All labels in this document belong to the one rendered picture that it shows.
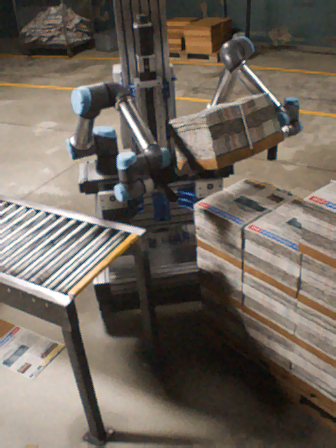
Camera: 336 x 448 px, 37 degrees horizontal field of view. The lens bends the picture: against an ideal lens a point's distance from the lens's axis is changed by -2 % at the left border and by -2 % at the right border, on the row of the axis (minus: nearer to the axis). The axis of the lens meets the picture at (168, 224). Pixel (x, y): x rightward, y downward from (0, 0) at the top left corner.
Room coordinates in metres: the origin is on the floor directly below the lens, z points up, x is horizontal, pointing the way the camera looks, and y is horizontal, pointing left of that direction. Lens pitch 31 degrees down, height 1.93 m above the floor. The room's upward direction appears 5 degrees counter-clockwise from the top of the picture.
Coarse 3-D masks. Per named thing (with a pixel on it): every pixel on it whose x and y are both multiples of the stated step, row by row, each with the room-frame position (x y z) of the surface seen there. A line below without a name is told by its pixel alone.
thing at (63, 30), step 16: (64, 0) 9.30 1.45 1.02; (80, 0) 9.66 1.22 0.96; (16, 16) 9.84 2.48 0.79; (48, 16) 9.72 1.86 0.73; (64, 16) 9.22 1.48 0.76; (32, 32) 9.78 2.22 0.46; (48, 32) 9.42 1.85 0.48; (64, 32) 9.22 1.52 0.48; (80, 32) 9.71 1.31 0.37; (64, 48) 9.27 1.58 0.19
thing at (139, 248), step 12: (24, 204) 2.16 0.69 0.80; (36, 204) 2.15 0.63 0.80; (60, 216) 2.02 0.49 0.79; (72, 216) 2.00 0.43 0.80; (84, 216) 1.99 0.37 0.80; (120, 228) 1.86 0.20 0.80; (132, 228) 1.85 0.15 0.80; (144, 240) 1.81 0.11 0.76; (132, 252) 1.82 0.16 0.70; (144, 252) 1.80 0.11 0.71
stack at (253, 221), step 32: (224, 192) 2.05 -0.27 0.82; (256, 192) 2.02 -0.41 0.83; (288, 192) 1.99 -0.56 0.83; (224, 224) 1.82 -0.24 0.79; (256, 224) 1.75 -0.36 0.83; (288, 224) 1.72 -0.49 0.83; (256, 256) 1.68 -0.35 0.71; (288, 256) 1.56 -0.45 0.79; (224, 288) 1.83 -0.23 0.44; (256, 288) 1.67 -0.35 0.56; (320, 288) 1.44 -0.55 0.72; (224, 320) 1.84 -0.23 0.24; (256, 320) 1.67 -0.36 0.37; (288, 320) 1.54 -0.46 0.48; (320, 320) 1.42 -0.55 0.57; (224, 352) 1.83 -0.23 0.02; (288, 352) 1.53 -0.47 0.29; (288, 384) 1.51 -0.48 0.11; (320, 384) 1.39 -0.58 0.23; (320, 416) 1.37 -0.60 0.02
